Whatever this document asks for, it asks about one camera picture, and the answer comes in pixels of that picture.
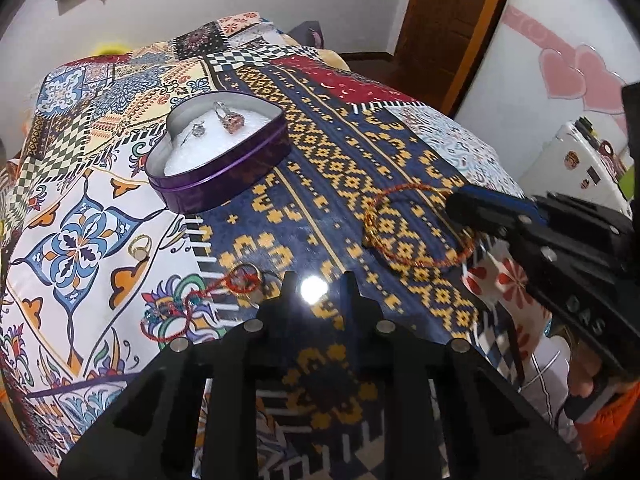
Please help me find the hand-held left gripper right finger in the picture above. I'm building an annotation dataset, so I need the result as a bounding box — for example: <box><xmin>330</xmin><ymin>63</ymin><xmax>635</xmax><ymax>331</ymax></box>
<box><xmin>342</xmin><ymin>271</ymin><xmax>586</xmax><ymax>480</ymax></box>

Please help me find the brown wooden door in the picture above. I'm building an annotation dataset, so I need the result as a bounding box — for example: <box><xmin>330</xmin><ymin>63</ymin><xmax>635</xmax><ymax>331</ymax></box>
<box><xmin>391</xmin><ymin>0</ymin><xmax>520</xmax><ymax>117</ymax></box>

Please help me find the white appliance with stickers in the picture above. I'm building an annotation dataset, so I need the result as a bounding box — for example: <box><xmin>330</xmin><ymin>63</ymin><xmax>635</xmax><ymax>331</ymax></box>
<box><xmin>517</xmin><ymin>119</ymin><xmax>633</xmax><ymax>218</ymax></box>

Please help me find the purple heart-shaped tin box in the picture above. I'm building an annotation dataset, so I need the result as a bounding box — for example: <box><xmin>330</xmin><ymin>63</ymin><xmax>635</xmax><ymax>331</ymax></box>
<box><xmin>145</xmin><ymin>92</ymin><xmax>292</xmax><ymax>214</ymax></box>

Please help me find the gold bangle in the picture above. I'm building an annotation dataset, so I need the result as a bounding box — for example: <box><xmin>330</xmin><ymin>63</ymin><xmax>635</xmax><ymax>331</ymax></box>
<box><xmin>233</xmin><ymin>263</ymin><xmax>262</xmax><ymax>295</ymax></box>

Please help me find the patchwork patterned blanket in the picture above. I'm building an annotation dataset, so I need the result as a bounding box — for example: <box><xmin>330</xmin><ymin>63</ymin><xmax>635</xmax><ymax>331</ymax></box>
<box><xmin>0</xmin><ymin>10</ymin><xmax>573</xmax><ymax>480</ymax></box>

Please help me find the plain gold ring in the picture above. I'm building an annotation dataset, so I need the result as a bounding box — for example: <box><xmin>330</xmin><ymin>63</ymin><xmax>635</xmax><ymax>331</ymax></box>
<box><xmin>128</xmin><ymin>234</ymin><xmax>153</xmax><ymax>263</ymax></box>

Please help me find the red beaded cord bracelet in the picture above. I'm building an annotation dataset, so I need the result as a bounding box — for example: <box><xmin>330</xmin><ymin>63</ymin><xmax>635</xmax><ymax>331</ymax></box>
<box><xmin>141</xmin><ymin>264</ymin><xmax>262</xmax><ymax>346</ymax></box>

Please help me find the person's right hand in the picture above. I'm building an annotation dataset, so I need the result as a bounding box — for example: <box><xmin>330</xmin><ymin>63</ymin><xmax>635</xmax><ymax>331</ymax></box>
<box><xmin>570</xmin><ymin>337</ymin><xmax>601</xmax><ymax>397</ymax></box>

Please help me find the silver ring with pink stone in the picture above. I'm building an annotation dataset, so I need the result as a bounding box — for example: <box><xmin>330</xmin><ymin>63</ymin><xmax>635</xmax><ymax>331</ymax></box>
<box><xmin>213</xmin><ymin>101</ymin><xmax>247</xmax><ymax>135</ymax></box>

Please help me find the orange cloth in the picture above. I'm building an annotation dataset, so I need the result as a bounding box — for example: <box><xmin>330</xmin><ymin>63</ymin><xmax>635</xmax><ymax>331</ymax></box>
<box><xmin>572</xmin><ymin>385</ymin><xmax>640</xmax><ymax>466</ymax></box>

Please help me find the red beaded necklace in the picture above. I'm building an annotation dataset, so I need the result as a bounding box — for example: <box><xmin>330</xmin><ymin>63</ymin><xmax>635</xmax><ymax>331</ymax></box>
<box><xmin>362</xmin><ymin>183</ymin><xmax>478</xmax><ymax>267</ymax></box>

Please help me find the white wardrobe with pink hearts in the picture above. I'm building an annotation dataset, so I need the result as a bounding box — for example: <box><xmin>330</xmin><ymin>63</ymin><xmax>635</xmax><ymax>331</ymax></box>
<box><xmin>452</xmin><ymin>0</ymin><xmax>640</xmax><ymax>181</ymax></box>

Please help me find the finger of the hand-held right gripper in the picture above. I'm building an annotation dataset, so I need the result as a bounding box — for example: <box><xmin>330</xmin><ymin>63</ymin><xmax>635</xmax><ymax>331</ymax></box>
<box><xmin>445</xmin><ymin>191</ymin><xmax>526</xmax><ymax>247</ymax></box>
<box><xmin>457</xmin><ymin>184</ymin><xmax>551</xmax><ymax>225</ymax></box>

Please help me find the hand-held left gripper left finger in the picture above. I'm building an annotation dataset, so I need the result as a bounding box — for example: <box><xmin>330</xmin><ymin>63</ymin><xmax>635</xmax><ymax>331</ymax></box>
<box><xmin>59</xmin><ymin>271</ymin><xmax>301</xmax><ymax>480</ymax></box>

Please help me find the silver ring with clear stone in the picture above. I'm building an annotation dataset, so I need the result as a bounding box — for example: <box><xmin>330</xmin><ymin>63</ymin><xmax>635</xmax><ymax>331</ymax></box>
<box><xmin>179</xmin><ymin>119</ymin><xmax>208</xmax><ymax>149</ymax></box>

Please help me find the dark purple pillow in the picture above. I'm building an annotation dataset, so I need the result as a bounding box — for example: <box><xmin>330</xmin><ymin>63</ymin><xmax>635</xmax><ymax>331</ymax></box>
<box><xmin>287</xmin><ymin>20</ymin><xmax>327</xmax><ymax>52</ymax></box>

